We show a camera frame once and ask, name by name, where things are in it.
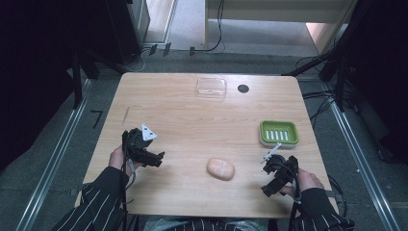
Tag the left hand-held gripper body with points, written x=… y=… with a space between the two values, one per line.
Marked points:
x=137 y=141

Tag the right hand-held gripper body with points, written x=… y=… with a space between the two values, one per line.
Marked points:
x=282 y=166

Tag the green soap dish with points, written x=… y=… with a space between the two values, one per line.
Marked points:
x=279 y=134

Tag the pink soap bar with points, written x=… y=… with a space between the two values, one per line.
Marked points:
x=220 y=169

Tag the person's left hand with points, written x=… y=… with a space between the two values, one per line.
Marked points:
x=117 y=159

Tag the person's right hand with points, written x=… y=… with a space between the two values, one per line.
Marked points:
x=309 y=181

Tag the person's striped clothing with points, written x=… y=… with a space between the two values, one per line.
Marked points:
x=205 y=224

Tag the black stand leg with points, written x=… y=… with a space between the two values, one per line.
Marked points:
x=76 y=80
x=340 y=80

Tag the black round table grommet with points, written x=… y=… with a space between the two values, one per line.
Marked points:
x=243 y=88

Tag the clear plastic box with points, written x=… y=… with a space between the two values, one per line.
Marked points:
x=211 y=87

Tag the black cabinet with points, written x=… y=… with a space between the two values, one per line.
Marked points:
x=128 y=29

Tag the light wooden desk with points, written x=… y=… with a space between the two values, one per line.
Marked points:
x=275 y=9

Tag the metal floor rail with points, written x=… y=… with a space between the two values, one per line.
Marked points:
x=359 y=160
x=54 y=166

